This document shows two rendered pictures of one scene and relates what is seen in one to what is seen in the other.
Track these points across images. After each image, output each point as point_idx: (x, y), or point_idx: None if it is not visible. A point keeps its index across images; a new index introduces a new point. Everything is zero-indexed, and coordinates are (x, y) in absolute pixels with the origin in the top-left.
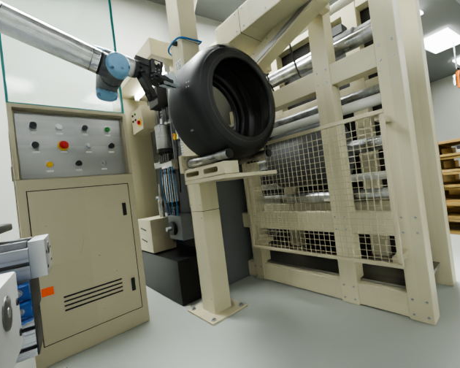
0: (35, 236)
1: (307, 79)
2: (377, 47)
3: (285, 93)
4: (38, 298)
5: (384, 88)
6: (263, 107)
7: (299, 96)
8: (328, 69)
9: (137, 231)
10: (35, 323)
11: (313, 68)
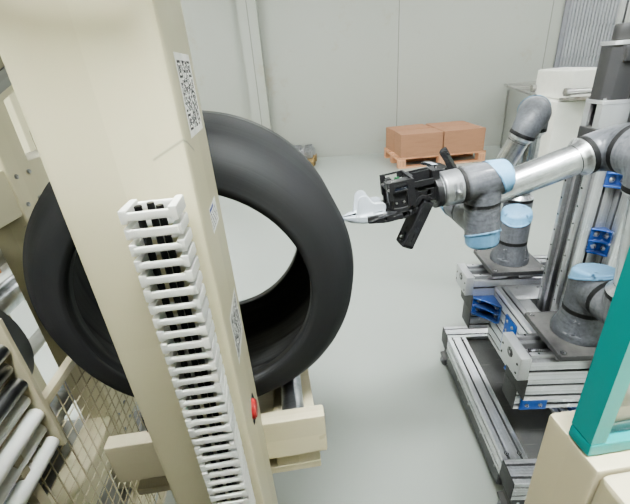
0: (525, 351)
1: None
2: None
3: None
4: (515, 383)
5: None
6: (79, 262)
7: None
8: (32, 172)
9: None
10: (504, 374)
11: (5, 161)
